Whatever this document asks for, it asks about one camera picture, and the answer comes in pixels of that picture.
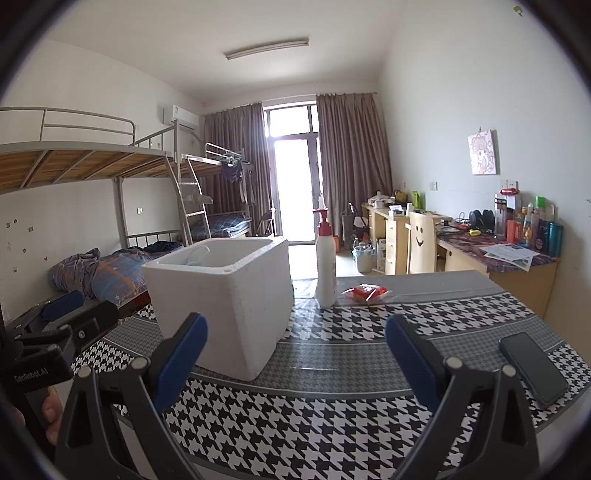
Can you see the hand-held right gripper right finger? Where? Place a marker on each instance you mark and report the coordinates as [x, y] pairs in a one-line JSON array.
[[411, 360]]

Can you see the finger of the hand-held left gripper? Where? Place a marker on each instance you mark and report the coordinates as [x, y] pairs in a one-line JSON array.
[[97, 318], [64, 304]]

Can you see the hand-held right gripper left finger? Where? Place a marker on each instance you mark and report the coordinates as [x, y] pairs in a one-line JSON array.
[[184, 355]]

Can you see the white foam box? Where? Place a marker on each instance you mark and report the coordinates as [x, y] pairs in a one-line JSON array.
[[221, 314]]

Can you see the blue face mask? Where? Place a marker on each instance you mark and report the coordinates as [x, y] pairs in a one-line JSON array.
[[196, 258]]

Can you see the person's left hand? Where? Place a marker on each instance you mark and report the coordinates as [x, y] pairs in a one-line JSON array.
[[51, 415]]

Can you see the blue orange plaid quilt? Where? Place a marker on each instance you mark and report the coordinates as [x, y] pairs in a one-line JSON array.
[[106, 272]]

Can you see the red packet in clear wrap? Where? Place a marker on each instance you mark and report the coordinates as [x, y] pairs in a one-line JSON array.
[[367, 291]]

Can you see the houndstooth tablecloth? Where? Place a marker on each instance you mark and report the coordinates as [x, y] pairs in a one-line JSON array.
[[346, 415]]

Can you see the white bucket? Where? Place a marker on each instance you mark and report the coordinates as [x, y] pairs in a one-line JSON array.
[[364, 259]]

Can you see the wooden smiley face chair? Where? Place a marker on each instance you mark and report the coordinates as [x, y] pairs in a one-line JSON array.
[[421, 244]]

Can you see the white pump bottle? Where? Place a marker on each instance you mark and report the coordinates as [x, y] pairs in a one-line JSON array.
[[325, 272]]

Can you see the black smartphone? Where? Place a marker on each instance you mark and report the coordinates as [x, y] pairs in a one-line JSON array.
[[533, 369]]

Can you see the wooden desk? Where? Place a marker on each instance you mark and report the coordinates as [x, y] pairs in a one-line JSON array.
[[521, 286]]

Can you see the metal bunk bed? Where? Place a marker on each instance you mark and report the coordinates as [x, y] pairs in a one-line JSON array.
[[83, 161], [226, 221]]

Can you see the printed papers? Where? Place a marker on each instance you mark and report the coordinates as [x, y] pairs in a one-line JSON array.
[[508, 254]]

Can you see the dark shopping bag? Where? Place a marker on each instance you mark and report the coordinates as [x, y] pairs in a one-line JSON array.
[[348, 226]]

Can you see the dark folding chair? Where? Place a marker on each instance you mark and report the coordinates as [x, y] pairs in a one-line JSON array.
[[267, 224]]

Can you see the black headphones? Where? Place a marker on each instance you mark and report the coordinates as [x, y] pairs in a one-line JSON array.
[[480, 219]]

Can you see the row of toiletry bottles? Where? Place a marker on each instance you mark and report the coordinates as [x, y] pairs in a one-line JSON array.
[[540, 230]]

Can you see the hanging dark clothes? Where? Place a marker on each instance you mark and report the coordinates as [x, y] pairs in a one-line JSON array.
[[232, 173]]

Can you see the glass balcony door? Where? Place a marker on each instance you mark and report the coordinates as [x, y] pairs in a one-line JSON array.
[[293, 184]]

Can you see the brown curtain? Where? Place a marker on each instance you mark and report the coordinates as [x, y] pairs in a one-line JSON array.
[[235, 134], [355, 152]]

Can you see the white air conditioner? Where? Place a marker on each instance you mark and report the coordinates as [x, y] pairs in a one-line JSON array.
[[180, 117]]

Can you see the ceiling tube light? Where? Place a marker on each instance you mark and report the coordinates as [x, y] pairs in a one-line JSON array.
[[267, 48]]

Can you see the pink wall picture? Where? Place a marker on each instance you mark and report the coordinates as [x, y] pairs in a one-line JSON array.
[[483, 153]]

